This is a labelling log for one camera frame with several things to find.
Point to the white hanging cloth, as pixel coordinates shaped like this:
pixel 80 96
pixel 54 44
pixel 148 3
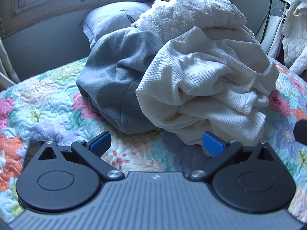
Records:
pixel 272 36

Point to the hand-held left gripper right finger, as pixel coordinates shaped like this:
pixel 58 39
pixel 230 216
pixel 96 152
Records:
pixel 212 146

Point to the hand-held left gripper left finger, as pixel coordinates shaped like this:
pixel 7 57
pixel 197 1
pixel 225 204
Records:
pixel 102 143

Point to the floral quilt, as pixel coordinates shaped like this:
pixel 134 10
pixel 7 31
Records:
pixel 43 105

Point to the black clothes rack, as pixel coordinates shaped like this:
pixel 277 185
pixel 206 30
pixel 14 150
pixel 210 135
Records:
pixel 271 4

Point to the grey sweatshirt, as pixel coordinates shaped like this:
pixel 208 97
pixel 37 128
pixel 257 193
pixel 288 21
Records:
pixel 115 76

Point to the pale blue pillow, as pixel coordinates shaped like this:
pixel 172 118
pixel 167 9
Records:
pixel 108 19

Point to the dark phone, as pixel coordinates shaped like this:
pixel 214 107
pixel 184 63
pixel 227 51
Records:
pixel 32 152

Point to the beige curtain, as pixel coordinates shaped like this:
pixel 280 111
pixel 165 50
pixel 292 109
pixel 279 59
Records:
pixel 7 71

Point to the white fluffy blanket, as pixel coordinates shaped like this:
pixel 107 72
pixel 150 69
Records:
pixel 191 12

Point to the white waffle knit garment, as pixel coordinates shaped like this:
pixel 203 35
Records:
pixel 203 81

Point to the white quilted jacket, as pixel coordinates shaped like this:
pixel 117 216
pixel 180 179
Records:
pixel 295 33

